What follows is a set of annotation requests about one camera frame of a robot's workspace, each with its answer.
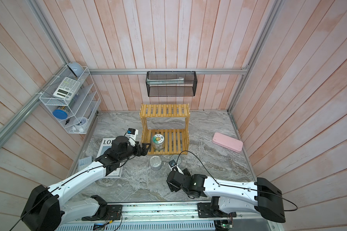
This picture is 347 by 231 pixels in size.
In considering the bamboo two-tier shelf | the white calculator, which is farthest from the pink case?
the white calculator

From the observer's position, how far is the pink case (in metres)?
0.98

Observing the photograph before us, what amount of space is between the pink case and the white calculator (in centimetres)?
93

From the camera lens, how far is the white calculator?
732mm
